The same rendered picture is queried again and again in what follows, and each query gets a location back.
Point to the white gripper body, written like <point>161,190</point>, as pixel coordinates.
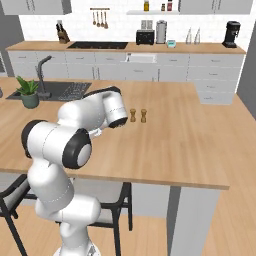
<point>95,133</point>

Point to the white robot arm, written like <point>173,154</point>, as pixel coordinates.
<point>50,143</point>

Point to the open white drawer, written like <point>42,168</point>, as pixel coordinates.
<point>140,58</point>

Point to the grey island counter base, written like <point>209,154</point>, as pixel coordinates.
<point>193,220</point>

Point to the wooden shaker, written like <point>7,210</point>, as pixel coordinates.
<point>133,115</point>
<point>143,116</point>

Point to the dark grey sink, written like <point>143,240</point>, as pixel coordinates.
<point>66,90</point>

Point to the green potted plant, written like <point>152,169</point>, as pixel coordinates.
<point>29,93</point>

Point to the dark grey tap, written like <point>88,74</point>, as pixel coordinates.
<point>41,75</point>

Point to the black chair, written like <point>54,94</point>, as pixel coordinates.
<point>116,210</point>
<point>10,200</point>

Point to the black hob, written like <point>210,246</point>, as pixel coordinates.
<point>97,45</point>

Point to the wooden knife block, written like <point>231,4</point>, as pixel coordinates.
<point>62,36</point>

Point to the black toaster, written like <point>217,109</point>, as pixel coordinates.
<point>145,37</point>

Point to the hanging wooden utensil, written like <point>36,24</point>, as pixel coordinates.
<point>105,22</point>
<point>99,20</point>
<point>94,20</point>

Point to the small teal box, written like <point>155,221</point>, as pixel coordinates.
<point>171,43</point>

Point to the grey lower cupboards run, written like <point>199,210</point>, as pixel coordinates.
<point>206,73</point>

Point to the grey tall cabinet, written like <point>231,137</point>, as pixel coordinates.
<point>8,36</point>

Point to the clear glass bottle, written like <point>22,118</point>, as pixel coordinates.
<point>189,38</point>
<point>197,38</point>

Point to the yellow jar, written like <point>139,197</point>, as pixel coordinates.
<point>146,6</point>

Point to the grey upper cupboards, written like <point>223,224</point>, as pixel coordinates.
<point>33,6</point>
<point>216,6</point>

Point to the small brown jar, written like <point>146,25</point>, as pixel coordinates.
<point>163,7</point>

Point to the red jar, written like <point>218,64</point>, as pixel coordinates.
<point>169,5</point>

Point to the black coffee machine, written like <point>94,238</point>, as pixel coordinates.
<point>231,35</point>

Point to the grey wall socket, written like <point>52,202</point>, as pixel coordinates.
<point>147,24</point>

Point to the wooden utensil rail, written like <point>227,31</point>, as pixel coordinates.
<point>99,9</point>

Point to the white wall shelf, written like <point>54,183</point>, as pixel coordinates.
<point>152,12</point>

